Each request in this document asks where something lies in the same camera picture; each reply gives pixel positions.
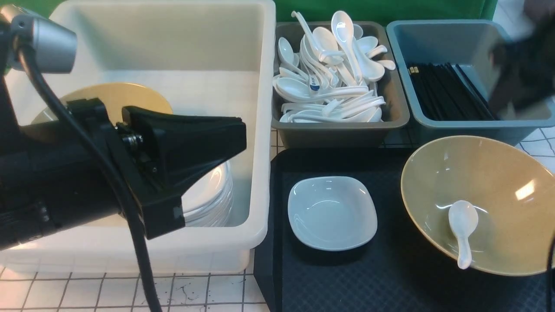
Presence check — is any white soup spoon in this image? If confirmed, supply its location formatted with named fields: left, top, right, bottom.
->
left=448, top=200, right=479, bottom=270

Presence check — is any pile of white spoons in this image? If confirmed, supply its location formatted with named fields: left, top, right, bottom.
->
left=272, top=11, right=396, bottom=123

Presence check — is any blue-grey chopstick bin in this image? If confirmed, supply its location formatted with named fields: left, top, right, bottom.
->
left=386, top=20, right=554, bottom=145

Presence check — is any yellow noodle bowl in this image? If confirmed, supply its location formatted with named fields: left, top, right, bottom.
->
left=400, top=136, right=554, bottom=276

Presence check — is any black camera cable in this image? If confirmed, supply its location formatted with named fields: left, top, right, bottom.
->
left=17, top=43, right=163, bottom=312

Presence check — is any white square sauce dish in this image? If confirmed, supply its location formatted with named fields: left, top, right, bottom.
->
left=287, top=176, right=378, bottom=252

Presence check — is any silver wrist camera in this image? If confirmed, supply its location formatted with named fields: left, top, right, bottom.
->
left=1, top=4, right=78, bottom=74

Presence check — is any stack of white dishes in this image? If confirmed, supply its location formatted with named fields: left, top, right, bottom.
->
left=182, top=161, right=233, bottom=227

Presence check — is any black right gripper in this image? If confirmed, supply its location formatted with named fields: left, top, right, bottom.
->
left=488, top=13, right=555, bottom=114

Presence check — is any grey spoon bin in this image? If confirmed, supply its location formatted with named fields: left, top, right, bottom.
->
left=271, top=20, right=410, bottom=148

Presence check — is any yellow bowl in tub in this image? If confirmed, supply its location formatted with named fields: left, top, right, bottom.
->
left=22, top=82, right=174, bottom=148

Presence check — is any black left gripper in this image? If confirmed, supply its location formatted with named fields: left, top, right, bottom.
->
left=67, top=98, right=247, bottom=240

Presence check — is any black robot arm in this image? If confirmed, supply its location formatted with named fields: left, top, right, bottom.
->
left=1, top=5, right=247, bottom=257

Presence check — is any bundle of black chopsticks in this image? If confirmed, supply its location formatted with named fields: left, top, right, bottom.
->
left=408, top=63, right=499, bottom=121

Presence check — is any black serving tray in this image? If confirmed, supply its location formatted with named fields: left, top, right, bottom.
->
left=253, top=148, right=547, bottom=312

